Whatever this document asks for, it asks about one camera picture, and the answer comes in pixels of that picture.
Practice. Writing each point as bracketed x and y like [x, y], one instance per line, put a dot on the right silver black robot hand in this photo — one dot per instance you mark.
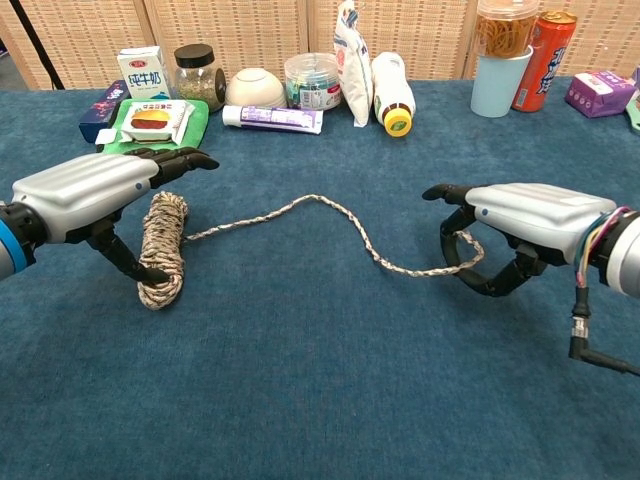
[540, 215]

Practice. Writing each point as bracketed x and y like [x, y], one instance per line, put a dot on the white purple toothpaste tube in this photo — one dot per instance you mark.
[280, 119]

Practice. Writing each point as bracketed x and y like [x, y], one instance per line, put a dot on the clear tub of clips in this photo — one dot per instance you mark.
[312, 80]

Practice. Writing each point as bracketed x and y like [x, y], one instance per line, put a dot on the small white sachet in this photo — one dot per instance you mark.
[107, 136]

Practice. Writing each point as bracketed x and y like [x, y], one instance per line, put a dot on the green plastic object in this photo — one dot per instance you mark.
[635, 112]

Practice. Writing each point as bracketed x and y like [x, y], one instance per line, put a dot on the white bottle yellow cap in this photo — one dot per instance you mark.
[392, 85]

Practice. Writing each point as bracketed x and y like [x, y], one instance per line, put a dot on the white milk carton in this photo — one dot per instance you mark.
[142, 72]

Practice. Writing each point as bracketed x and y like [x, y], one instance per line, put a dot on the white stand-up pouch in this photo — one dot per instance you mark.
[352, 75]

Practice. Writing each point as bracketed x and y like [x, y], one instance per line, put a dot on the black pole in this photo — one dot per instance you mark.
[35, 40]

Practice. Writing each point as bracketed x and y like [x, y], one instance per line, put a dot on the purple tissue packet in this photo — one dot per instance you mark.
[597, 92]

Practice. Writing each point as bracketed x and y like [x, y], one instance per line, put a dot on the red drink can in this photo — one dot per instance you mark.
[547, 65]

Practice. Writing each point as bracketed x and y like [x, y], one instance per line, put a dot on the white burger snack packet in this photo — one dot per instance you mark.
[152, 122]

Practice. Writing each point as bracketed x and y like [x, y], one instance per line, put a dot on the green folded cloth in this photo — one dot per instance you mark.
[197, 125]

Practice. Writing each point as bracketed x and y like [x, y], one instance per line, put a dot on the glass jar black lid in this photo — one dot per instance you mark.
[197, 80]

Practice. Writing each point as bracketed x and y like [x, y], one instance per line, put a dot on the blue table cloth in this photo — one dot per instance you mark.
[300, 390]

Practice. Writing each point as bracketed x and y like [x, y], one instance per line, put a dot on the woven bamboo folding screen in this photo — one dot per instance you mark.
[240, 30]

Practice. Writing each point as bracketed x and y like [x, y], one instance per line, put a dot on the dark blue carton box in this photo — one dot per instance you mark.
[100, 112]

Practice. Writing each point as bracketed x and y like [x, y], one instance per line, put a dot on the light blue paper cup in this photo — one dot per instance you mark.
[497, 87]

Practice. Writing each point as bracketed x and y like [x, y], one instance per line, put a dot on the white ceramic bowl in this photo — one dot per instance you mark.
[255, 87]

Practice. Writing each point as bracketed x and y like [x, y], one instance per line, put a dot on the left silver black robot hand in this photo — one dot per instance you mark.
[80, 190]

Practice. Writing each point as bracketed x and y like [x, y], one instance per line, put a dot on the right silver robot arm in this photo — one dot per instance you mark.
[625, 255]

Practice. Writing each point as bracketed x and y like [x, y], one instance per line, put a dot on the clear jar of rubber bands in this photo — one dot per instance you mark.
[505, 30]

